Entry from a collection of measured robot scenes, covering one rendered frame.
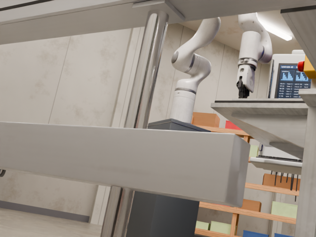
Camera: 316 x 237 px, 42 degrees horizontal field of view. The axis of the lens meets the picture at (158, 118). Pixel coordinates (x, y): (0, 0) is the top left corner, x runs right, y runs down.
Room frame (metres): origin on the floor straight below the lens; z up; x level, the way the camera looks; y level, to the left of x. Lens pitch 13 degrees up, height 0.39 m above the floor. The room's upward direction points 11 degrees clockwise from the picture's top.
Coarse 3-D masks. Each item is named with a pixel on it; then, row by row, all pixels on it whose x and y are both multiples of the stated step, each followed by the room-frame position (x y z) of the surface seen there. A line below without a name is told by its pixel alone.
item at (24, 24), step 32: (0, 0) 1.14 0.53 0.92; (32, 0) 1.04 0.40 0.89; (64, 0) 0.97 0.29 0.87; (96, 0) 0.90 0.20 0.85; (128, 0) 0.85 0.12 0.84; (192, 0) 0.79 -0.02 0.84; (224, 0) 0.77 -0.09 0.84; (256, 0) 0.74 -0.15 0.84; (288, 0) 0.72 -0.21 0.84; (0, 32) 1.20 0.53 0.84; (32, 32) 1.15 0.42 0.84; (64, 32) 1.10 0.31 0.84; (96, 32) 1.06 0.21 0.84
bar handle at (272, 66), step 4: (272, 60) 2.43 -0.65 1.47; (272, 64) 2.43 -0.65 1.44; (272, 68) 2.43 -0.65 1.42; (272, 72) 2.43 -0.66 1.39; (272, 76) 2.43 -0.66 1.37; (268, 80) 2.44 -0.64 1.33; (268, 84) 2.44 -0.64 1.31; (268, 88) 2.43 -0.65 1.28; (268, 92) 2.43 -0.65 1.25; (268, 96) 2.43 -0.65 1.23; (260, 144) 2.44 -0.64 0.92; (260, 148) 2.43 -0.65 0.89
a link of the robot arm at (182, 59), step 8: (200, 24) 2.01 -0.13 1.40; (208, 24) 1.96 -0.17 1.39; (216, 24) 1.95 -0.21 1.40; (200, 32) 1.99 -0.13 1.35; (208, 32) 1.98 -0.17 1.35; (216, 32) 1.99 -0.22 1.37; (192, 40) 2.02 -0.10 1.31; (200, 40) 2.00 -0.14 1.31; (208, 40) 2.01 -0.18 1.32; (184, 48) 2.04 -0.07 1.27; (192, 48) 2.02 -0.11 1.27; (176, 56) 2.05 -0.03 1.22; (184, 56) 2.03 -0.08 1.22; (192, 56) 2.06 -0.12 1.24; (176, 64) 2.07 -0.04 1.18; (184, 64) 2.06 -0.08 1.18; (192, 64) 2.07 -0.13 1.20; (184, 72) 2.13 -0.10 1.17
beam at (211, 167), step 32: (0, 128) 1.07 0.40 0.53; (32, 128) 1.00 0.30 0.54; (64, 128) 0.93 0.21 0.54; (96, 128) 0.87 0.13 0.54; (128, 128) 0.82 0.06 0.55; (0, 160) 1.05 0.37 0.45; (32, 160) 0.98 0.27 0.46; (64, 160) 0.92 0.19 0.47; (96, 160) 0.86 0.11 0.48; (128, 160) 0.81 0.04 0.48; (160, 160) 0.77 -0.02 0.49; (192, 160) 0.73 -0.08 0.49; (224, 160) 0.69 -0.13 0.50; (160, 192) 0.76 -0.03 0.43; (192, 192) 0.72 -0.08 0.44; (224, 192) 0.69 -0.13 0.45
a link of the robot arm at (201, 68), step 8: (200, 56) 2.10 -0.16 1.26; (200, 64) 2.08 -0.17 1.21; (208, 64) 2.11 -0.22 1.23; (192, 72) 2.11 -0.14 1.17; (200, 72) 2.10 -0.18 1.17; (208, 72) 2.11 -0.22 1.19; (184, 80) 2.07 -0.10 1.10; (192, 80) 2.07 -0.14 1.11; (200, 80) 2.10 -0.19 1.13; (176, 88) 2.09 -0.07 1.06; (184, 88) 2.07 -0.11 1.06; (192, 88) 2.07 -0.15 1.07
